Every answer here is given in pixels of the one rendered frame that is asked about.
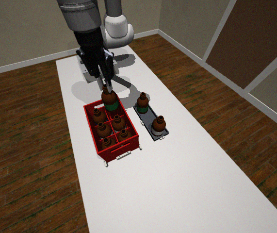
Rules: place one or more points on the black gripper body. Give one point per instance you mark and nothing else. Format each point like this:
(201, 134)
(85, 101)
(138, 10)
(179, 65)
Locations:
(92, 41)

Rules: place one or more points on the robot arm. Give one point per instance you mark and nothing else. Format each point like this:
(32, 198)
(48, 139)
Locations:
(83, 16)

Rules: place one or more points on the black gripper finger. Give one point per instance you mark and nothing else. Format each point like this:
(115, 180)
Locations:
(91, 66)
(107, 70)

